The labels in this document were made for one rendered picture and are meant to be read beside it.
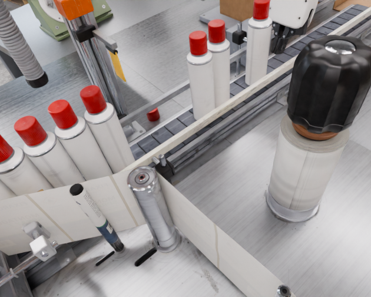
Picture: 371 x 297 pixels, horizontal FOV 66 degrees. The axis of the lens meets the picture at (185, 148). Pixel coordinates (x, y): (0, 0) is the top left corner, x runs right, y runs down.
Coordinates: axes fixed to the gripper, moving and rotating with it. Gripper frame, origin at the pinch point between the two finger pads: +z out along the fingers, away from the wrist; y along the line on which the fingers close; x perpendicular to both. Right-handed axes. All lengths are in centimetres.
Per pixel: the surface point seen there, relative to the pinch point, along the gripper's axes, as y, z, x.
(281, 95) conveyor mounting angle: 5.9, 11.2, -0.6
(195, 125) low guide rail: 4.2, 13.8, -28.7
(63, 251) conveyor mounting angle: 6, 33, -59
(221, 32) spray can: 1.5, -4.6, -24.1
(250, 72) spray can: 0.6, 5.8, -9.4
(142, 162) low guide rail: 4.4, 18.8, -41.6
